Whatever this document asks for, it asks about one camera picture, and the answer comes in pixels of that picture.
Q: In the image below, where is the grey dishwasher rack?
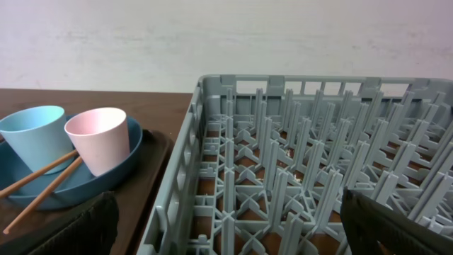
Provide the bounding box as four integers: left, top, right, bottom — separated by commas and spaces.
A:
138, 75, 452, 254

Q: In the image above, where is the light blue cup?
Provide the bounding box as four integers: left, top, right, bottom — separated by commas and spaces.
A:
1, 106, 74, 172

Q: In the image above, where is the right wooden chopstick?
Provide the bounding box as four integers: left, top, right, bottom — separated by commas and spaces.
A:
3, 157, 83, 234

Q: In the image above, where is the pink cup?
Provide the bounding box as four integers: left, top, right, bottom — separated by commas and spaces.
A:
64, 107, 130, 176

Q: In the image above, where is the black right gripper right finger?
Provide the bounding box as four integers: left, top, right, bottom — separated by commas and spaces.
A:
340, 188, 452, 255

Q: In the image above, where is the left wooden chopstick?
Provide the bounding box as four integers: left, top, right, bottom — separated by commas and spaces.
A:
1, 150, 78, 198

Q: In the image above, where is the dark blue plate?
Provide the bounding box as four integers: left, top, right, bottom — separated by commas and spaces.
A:
1, 117, 143, 210

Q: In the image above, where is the wooden chopstick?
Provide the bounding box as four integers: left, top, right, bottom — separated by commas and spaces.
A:
3, 157, 83, 234
1, 150, 78, 198

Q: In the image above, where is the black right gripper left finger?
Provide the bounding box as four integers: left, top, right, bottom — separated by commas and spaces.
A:
29, 191, 119, 255

